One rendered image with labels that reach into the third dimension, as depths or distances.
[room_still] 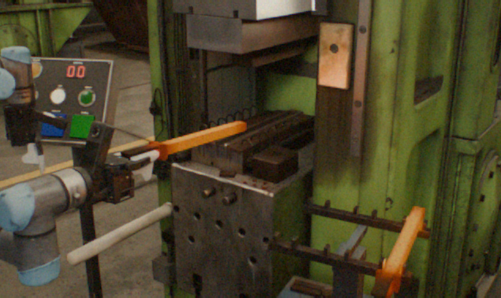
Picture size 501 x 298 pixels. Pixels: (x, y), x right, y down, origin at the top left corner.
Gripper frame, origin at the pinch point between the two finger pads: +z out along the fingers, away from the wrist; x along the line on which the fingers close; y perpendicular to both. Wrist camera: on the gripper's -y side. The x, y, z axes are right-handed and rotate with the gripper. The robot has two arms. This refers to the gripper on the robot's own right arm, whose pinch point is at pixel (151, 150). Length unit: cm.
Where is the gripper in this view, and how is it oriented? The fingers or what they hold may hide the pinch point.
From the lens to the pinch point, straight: 124.8
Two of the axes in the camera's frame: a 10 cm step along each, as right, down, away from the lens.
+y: -0.2, 9.5, 3.1
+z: 5.9, -2.4, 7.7
